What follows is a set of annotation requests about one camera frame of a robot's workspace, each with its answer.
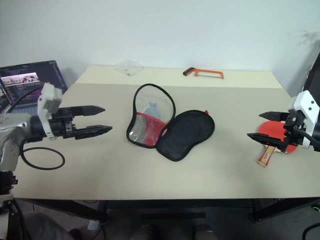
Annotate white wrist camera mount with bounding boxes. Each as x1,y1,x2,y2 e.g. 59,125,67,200
37,82,63,141
290,90,320,151

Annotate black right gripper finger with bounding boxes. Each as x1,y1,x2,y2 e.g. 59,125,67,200
258,111,291,122
246,132,286,152

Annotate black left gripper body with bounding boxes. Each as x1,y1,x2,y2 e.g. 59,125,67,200
48,106,77,140

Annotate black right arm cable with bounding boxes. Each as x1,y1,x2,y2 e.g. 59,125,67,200
291,123,317,141

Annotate black metal table frame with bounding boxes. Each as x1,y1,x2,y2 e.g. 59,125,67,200
14,198,320,223

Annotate open laptop computer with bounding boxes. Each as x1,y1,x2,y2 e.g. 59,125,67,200
0,59,69,119

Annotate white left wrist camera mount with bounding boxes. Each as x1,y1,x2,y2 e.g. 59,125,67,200
37,82,63,141

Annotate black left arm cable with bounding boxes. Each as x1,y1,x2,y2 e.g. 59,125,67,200
8,84,66,172

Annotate orange hacksaw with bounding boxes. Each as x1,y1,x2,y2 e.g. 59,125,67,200
182,67,225,81

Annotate dark rounded shape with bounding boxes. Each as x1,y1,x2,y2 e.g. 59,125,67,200
194,223,219,240

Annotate black and clear paddle case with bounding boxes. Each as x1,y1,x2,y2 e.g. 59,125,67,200
125,83,216,163

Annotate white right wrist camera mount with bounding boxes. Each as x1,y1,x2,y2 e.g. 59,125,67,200
290,90,320,151

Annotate grey blue fabric pouch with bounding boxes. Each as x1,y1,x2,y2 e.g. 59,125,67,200
142,101,161,120

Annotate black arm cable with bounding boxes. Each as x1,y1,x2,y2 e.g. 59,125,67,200
8,84,66,172
291,123,317,141

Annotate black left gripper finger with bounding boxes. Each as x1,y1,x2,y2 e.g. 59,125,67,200
71,105,106,117
74,124,114,140

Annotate red ping pong paddle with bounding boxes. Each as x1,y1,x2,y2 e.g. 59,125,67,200
256,120,299,168

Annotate clear plastic bag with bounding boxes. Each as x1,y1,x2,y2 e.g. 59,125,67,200
116,59,144,77

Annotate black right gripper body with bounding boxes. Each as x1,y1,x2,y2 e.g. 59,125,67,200
280,110,307,152

